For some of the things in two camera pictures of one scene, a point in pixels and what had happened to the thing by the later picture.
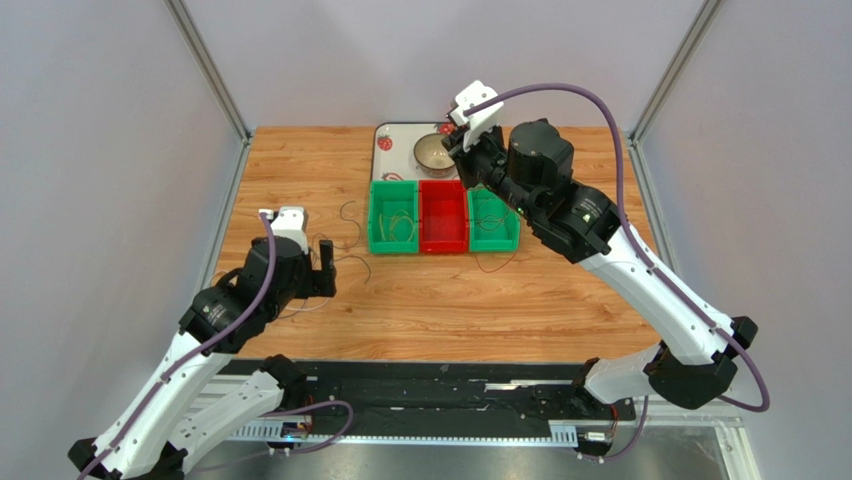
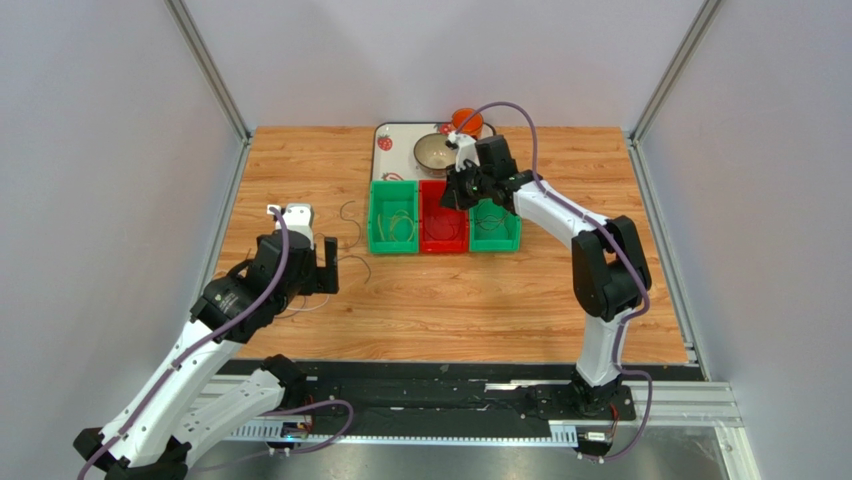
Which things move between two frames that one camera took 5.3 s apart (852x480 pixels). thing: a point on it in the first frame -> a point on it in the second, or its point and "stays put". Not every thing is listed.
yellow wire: x=381 y=227 stays put
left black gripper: x=320 y=282 stays put
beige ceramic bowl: x=433 y=157 stays put
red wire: x=498 y=267 -> x=436 y=237
